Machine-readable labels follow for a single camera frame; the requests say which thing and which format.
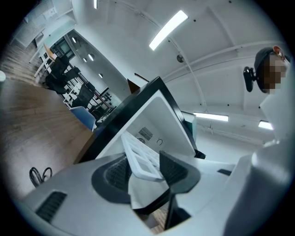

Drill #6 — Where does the blue chair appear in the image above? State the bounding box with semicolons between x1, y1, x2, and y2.
70;106;96;132

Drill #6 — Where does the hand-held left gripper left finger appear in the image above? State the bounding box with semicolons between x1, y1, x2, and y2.
17;153;157;236

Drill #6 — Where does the person's face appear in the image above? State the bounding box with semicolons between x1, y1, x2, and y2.
262;59;289;95

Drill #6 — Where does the wooden desk with white legs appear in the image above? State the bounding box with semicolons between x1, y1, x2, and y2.
29;42;58;78

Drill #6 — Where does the black coiled cable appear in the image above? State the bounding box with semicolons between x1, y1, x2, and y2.
29;166;53;188

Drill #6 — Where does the hair clip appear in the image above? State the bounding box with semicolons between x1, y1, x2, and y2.
272;45;291;62

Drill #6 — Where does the black head camera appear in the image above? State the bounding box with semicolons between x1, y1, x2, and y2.
243;66;257;93

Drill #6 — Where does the white plastic grid tray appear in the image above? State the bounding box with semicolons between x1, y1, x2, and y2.
120;131;165;183

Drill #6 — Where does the black and white appliance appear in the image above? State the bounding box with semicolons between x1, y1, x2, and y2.
73;76;207;216

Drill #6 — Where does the black office chair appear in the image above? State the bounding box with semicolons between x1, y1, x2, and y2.
45;56;75;94
71;84;97;109

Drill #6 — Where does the teal hardcover book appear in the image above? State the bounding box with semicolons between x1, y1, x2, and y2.
181;110;198;143

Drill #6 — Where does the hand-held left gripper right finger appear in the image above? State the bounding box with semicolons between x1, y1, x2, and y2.
159;151;236;236

